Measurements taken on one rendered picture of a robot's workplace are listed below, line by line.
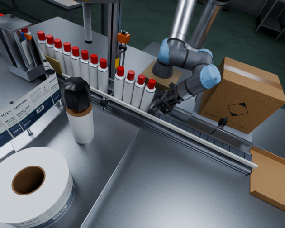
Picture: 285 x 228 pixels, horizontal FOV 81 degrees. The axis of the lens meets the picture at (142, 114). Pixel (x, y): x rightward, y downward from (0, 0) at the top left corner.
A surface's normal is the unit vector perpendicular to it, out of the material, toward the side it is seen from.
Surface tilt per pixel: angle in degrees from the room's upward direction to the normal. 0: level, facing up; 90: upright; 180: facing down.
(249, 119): 90
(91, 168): 0
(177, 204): 0
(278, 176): 0
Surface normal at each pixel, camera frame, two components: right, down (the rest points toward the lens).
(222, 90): -0.36, 0.66
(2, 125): 0.84, 0.49
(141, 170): 0.18, -0.64
